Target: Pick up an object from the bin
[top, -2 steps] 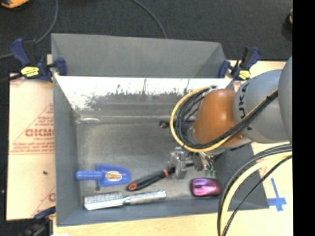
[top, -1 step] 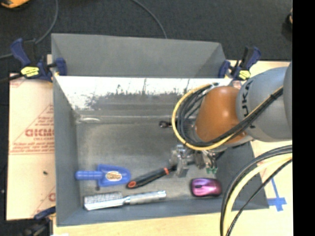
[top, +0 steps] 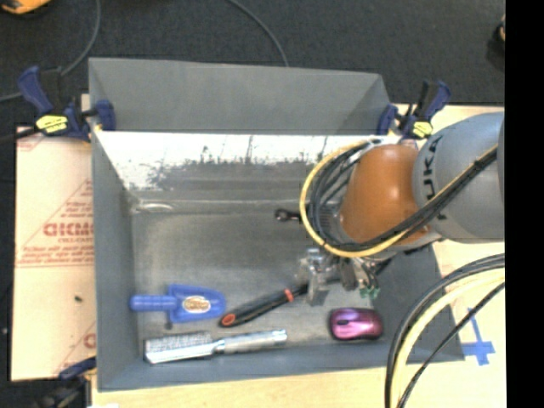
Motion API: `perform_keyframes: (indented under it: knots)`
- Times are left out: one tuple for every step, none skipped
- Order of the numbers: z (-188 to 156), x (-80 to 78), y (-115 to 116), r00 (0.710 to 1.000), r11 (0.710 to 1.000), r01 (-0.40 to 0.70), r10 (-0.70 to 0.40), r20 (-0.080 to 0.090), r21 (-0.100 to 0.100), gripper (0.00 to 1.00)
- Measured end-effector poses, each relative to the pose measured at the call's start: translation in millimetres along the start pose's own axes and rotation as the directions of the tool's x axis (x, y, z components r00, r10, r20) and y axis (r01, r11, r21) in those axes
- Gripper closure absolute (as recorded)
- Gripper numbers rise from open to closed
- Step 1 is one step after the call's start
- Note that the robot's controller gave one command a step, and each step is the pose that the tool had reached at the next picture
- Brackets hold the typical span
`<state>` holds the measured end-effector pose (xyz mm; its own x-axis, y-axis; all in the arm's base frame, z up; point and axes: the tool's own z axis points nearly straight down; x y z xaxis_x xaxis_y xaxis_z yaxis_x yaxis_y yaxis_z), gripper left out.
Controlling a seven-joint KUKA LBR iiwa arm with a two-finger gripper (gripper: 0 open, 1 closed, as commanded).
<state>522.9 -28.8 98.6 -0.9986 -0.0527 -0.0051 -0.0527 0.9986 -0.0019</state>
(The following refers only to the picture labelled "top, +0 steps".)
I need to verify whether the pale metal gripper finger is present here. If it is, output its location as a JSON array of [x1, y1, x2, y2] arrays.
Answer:
[[305, 269, 332, 308], [296, 247, 327, 281]]

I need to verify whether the purple computer mouse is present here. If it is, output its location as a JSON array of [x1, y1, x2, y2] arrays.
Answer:
[[328, 307, 384, 342]]

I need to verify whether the black and orange screwdriver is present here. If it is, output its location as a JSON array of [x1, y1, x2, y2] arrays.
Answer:
[[218, 284, 310, 329]]

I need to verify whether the grey metal bin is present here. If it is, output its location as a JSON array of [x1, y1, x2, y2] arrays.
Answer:
[[88, 57, 465, 391]]

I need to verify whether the silver metal file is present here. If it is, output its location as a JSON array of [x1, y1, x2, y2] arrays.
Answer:
[[143, 329, 289, 366]]

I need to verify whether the blue toy trowel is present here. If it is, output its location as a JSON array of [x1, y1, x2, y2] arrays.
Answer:
[[128, 283, 227, 325]]

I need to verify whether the brown cardboard board red print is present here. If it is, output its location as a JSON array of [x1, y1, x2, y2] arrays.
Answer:
[[9, 126, 98, 383]]

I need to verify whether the black cylinder on white bracket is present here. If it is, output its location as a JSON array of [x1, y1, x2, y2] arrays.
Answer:
[[274, 208, 302, 224]]

